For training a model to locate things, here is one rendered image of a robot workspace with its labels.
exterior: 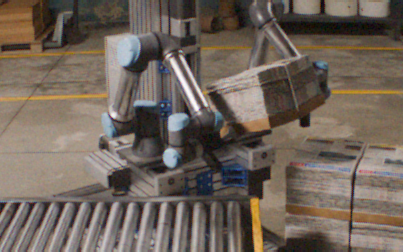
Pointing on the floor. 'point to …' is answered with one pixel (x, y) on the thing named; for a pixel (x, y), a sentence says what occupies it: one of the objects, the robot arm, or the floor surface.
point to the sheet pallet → (13, 25)
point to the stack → (354, 195)
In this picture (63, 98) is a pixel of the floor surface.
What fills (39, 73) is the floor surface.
